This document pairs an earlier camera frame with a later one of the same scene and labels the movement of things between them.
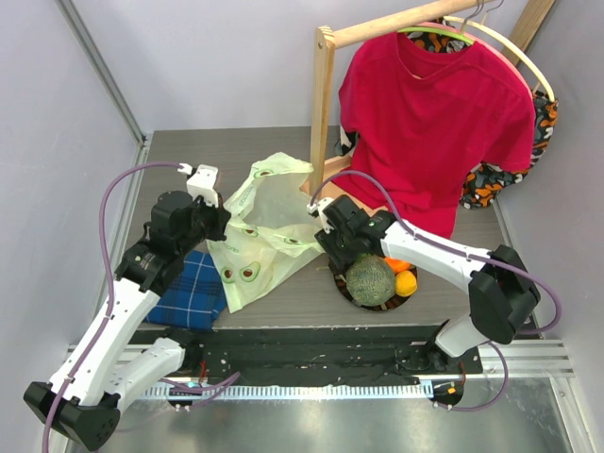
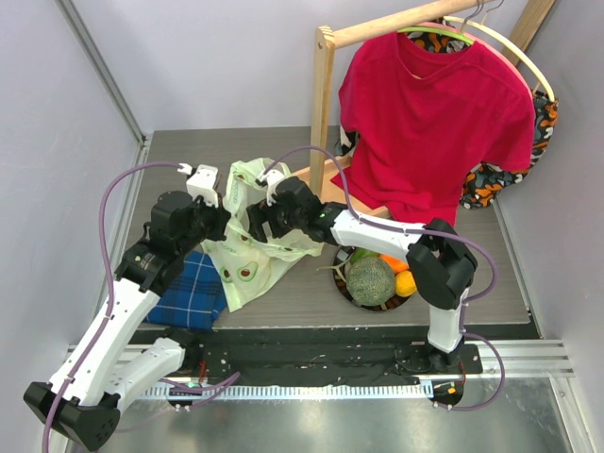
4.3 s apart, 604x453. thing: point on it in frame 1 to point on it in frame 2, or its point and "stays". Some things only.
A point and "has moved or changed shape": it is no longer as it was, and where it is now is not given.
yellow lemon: [405, 283] stays
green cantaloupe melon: [370, 280] stays
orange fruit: [397, 264] stays
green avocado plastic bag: [273, 226] has moved or changed shape
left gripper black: [220, 216] stays
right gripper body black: [333, 246] to [258, 223]
